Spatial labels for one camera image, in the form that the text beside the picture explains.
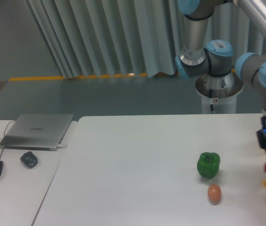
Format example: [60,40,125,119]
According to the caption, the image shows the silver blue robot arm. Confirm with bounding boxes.
[175,0,266,172]

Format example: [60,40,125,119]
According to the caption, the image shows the brown egg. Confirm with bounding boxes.
[208,184,221,202]

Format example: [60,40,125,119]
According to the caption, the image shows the green bell pepper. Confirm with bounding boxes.
[197,152,220,179]

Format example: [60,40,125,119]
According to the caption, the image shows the grey pleated curtain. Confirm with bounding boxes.
[23,0,264,79]

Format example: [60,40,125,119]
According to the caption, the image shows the silver closed laptop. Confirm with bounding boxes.
[0,114,73,151]

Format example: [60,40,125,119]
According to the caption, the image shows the black power adapter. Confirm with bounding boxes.
[20,151,38,169]

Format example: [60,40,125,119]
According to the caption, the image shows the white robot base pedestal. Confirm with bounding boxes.
[195,72,243,114]

